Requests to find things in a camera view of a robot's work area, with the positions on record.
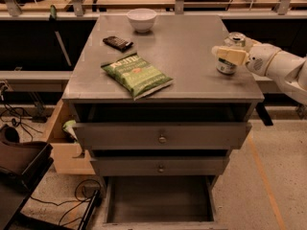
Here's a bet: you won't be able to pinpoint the dark chocolate bar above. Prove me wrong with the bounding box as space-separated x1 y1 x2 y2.
103 36 133 52

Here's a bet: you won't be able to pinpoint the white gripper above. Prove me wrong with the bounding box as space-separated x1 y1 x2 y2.
211 37 281 77

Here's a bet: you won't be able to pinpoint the light wooden box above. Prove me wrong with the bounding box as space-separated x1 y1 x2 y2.
42 100 94 174

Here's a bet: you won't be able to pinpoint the grey drawer cabinet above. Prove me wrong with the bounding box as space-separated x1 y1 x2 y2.
62 15 263 230

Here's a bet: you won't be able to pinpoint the metal railing frame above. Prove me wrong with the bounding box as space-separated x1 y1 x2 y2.
0 0 307 19

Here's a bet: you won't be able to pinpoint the middle grey drawer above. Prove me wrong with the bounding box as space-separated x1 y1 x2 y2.
91 156 229 176

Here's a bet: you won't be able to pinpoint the green handled tool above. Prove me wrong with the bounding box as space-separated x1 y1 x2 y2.
49 5 72 67

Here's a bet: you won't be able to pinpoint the bottom open grey drawer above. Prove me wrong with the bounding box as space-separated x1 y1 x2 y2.
104 175 227 230

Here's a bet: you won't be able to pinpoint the green bag in box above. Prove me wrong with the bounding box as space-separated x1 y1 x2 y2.
62 120 78 142

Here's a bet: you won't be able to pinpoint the black floor cables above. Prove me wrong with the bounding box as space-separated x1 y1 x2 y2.
29 178 103 227

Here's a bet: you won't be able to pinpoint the top grey drawer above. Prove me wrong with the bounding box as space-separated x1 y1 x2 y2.
73 123 251 150

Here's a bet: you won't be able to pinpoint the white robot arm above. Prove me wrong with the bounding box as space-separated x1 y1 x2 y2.
211 38 307 104

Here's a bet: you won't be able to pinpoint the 7up soda can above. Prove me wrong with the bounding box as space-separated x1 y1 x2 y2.
216 32 247 75

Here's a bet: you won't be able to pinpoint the dark cart at left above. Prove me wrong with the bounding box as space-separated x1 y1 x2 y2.
0 125 53 230

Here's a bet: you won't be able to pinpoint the green chip bag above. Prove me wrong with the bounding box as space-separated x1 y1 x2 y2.
101 53 173 100

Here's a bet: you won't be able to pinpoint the white bowl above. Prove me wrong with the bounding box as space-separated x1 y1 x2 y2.
127 9 157 33

